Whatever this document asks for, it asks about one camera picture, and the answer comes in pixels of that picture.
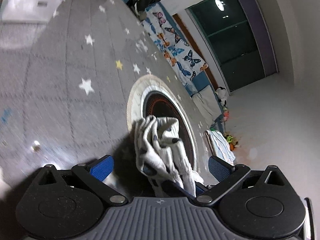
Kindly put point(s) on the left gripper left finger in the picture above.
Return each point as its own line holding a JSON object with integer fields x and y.
{"x": 93, "y": 175}

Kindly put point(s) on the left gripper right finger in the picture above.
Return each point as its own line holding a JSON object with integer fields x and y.
{"x": 229, "y": 178}

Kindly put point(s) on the white polka dot garment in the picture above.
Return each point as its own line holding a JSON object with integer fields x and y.
{"x": 161, "y": 159}

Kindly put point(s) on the folded striped blue cloth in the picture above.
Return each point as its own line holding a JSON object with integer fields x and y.
{"x": 219, "y": 146}

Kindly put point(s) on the colourful toy pile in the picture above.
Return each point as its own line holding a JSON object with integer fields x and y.
{"x": 228, "y": 134}

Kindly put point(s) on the grey cushion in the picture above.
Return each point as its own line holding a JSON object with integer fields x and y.
{"x": 207, "y": 104}

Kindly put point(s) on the white plush toy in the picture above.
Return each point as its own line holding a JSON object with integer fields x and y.
{"x": 222, "y": 95}

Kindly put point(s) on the butterfly print pillow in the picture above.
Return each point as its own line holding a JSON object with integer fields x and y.
{"x": 166, "y": 35}

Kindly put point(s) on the dark green window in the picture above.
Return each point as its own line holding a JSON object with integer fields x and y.
{"x": 236, "y": 33}

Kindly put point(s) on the blue sofa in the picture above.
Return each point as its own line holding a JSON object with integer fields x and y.
{"x": 200, "y": 81}

